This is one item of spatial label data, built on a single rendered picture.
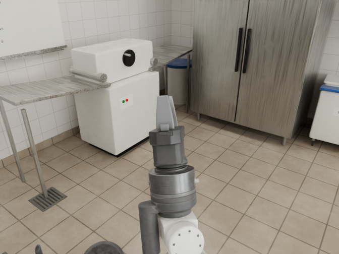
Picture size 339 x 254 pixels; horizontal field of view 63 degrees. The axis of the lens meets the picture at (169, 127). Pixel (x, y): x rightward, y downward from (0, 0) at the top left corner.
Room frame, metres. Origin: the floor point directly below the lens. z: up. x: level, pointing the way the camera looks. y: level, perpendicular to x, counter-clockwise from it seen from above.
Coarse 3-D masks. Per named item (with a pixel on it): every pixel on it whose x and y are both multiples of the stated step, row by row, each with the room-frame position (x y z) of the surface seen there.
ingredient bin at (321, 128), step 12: (324, 84) 3.13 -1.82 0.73; (336, 84) 3.08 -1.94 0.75; (324, 96) 2.90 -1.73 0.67; (336, 96) 2.84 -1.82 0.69; (324, 108) 2.88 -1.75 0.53; (336, 108) 2.81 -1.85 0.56; (324, 120) 2.86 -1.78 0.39; (336, 120) 2.80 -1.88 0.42; (312, 132) 2.91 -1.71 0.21; (324, 132) 2.84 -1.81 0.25; (336, 132) 2.78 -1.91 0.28; (312, 144) 2.92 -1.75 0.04
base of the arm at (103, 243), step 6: (90, 246) 0.42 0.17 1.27; (96, 246) 0.42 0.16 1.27; (102, 246) 0.42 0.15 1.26; (108, 246) 0.42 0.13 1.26; (114, 246) 0.42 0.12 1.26; (84, 252) 0.41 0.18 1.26; (90, 252) 0.40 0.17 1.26; (96, 252) 0.41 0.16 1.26; (102, 252) 0.41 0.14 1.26; (108, 252) 0.41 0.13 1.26; (114, 252) 0.41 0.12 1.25; (120, 252) 0.41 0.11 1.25
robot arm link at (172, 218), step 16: (144, 208) 0.38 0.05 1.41; (160, 208) 0.37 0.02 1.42; (176, 208) 0.37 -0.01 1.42; (144, 224) 0.37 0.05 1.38; (160, 224) 0.38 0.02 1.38; (176, 224) 0.36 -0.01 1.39; (192, 224) 0.36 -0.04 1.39; (144, 240) 0.36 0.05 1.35; (176, 240) 0.33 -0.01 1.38; (192, 240) 0.34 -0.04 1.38
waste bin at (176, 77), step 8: (168, 64) 4.35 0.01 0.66; (176, 64) 4.35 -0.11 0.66; (184, 64) 4.35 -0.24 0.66; (168, 72) 4.31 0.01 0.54; (176, 72) 4.24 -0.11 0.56; (184, 72) 4.25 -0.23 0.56; (168, 80) 4.32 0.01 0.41; (176, 80) 4.25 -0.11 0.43; (184, 80) 4.26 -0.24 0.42; (168, 88) 4.33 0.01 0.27; (176, 88) 4.26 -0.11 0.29; (184, 88) 4.27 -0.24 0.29; (176, 96) 4.27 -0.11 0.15; (184, 96) 4.28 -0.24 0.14; (176, 104) 4.28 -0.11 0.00
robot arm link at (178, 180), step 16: (176, 128) 0.46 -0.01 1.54; (160, 144) 0.40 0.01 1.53; (176, 144) 0.41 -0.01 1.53; (160, 160) 0.41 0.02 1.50; (176, 160) 0.40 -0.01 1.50; (160, 176) 0.40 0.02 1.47; (176, 176) 0.39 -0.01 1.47; (192, 176) 0.41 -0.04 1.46; (160, 192) 0.39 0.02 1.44; (176, 192) 0.38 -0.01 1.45; (192, 192) 0.39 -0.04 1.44
